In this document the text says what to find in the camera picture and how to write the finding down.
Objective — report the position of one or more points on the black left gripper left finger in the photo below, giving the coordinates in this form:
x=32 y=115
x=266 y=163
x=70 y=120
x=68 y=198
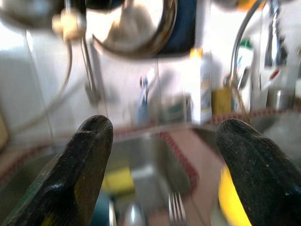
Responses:
x=77 y=169

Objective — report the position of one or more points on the blue plastic cup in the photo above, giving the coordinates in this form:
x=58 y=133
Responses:
x=103 y=209

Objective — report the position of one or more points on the mustard yellow sponge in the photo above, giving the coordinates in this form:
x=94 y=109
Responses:
x=221 y=101

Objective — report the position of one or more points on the white tool red tip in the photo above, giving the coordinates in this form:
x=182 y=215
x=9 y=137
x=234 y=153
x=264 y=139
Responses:
x=274 y=75

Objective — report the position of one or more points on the steel sink basin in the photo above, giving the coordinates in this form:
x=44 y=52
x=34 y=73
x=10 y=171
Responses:
x=145 y=153
x=279 y=124

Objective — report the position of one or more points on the silver spoon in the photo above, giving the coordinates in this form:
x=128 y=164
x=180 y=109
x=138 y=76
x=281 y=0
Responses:
x=134 y=215

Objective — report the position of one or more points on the blue white toothbrush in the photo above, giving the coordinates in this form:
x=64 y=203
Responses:
x=144 y=99

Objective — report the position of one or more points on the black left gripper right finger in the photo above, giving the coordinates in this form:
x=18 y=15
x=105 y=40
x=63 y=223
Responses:
x=258 y=169

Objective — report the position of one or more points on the white faucet diverter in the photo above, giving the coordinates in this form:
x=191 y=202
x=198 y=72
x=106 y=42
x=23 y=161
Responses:
x=68 y=24

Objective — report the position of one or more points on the chrome wall faucet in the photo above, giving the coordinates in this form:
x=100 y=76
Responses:
x=90 y=77

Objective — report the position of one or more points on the hanging steel pot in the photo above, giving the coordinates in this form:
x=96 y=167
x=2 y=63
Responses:
x=28 y=11

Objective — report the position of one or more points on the hanging steel wok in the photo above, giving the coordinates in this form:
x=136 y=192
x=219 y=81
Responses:
x=131 y=23

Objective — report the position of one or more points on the chrome gooseneck faucet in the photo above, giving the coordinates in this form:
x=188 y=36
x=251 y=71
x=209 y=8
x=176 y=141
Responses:
x=235 y=47

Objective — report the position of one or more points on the bright yellow sponge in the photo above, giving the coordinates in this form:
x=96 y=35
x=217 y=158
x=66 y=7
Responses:
x=118 y=180

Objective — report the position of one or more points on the silver fork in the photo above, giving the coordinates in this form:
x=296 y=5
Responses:
x=176 y=207

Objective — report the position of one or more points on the hanging dark blue pan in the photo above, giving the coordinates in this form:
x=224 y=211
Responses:
x=183 y=23

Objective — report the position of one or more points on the white detergent bottle yellow cap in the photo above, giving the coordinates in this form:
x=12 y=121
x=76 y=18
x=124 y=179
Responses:
x=205 y=94

